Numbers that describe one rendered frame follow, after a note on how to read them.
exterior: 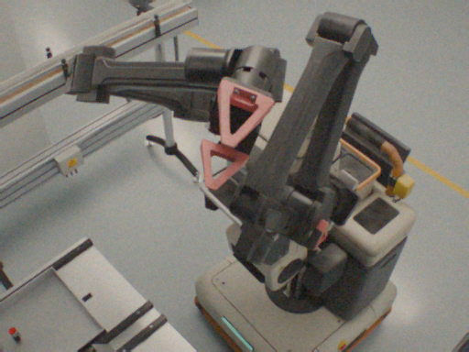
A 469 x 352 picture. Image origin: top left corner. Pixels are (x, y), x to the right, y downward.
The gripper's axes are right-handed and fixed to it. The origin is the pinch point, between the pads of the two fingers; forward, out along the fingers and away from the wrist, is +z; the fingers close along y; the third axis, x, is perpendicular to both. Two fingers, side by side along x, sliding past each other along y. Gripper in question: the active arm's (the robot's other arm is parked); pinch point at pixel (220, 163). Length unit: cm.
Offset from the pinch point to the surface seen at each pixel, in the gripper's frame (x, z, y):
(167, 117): -33, -127, -161
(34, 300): -34, 4, -88
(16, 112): -82, -66, -112
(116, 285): -14, -8, -85
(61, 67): -75, -92, -108
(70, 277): -28, -6, -88
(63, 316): -24, 5, -85
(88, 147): -60, -86, -149
